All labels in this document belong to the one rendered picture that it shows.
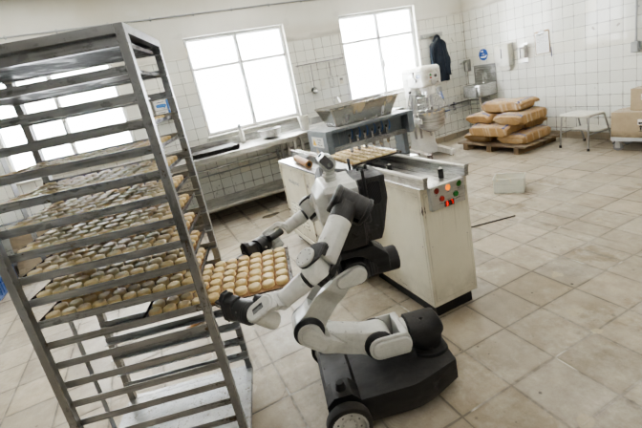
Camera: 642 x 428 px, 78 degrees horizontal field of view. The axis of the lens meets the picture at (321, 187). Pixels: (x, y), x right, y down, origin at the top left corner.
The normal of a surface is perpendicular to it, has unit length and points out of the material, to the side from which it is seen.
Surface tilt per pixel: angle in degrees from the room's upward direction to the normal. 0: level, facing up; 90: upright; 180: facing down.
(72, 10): 90
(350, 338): 90
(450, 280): 90
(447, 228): 90
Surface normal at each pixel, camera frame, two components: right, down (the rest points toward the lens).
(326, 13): 0.41, 0.16
